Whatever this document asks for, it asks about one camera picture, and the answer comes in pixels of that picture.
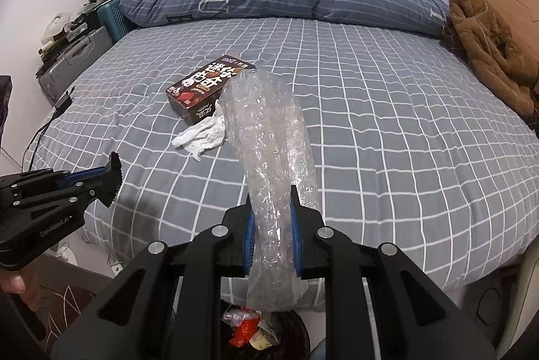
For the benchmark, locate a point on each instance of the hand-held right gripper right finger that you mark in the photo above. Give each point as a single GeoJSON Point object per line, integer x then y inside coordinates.
{"type": "Point", "coordinates": [296, 242]}

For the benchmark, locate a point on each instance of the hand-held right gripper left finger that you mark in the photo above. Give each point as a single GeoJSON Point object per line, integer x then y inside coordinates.
{"type": "Point", "coordinates": [249, 242]}

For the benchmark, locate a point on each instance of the grey checked bed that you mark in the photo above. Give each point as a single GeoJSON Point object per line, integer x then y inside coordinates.
{"type": "Point", "coordinates": [379, 132]}

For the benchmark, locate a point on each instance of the teal suitcase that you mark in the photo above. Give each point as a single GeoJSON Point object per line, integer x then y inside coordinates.
{"type": "Point", "coordinates": [113, 21]}

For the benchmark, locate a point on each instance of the brown jacket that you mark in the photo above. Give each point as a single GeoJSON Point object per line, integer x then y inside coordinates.
{"type": "Point", "coordinates": [484, 40]}

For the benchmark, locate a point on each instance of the clear bubble wrap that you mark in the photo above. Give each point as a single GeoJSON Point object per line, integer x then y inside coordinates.
{"type": "Point", "coordinates": [269, 158]}

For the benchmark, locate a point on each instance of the yellow cup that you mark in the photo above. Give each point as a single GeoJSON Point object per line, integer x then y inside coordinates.
{"type": "Point", "coordinates": [263, 343]}

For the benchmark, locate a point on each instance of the person's left hand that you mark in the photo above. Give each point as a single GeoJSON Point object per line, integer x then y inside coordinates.
{"type": "Point", "coordinates": [14, 284]}

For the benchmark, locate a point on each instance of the brown snack box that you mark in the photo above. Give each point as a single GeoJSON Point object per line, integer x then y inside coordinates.
{"type": "Point", "coordinates": [202, 90]}

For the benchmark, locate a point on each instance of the red and white plastic bag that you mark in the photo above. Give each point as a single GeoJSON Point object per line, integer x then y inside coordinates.
{"type": "Point", "coordinates": [236, 317]}

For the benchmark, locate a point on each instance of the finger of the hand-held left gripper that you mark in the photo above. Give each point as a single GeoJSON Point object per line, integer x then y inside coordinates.
{"type": "Point", "coordinates": [84, 176]}
{"type": "Point", "coordinates": [90, 196]}

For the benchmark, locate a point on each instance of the grey suitcase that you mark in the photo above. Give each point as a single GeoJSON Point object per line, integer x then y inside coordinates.
{"type": "Point", "coordinates": [71, 61]}

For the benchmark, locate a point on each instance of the crumpled white tissue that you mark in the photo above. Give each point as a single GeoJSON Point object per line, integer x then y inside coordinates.
{"type": "Point", "coordinates": [202, 137]}

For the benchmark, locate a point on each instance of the black charger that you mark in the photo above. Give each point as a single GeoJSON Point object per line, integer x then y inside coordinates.
{"type": "Point", "coordinates": [63, 103]}

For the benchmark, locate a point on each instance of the white rounded object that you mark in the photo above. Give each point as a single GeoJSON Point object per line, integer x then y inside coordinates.
{"type": "Point", "coordinates": [57, 25]}

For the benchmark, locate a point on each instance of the brown patterned rug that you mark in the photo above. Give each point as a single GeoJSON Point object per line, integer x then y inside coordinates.
{"type": "Point", "coordinates": [63, 301]}

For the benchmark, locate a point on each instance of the black trash bin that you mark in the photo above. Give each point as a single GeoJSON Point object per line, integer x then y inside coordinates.
{"type": "Point", "coordinates": [294, 334]}

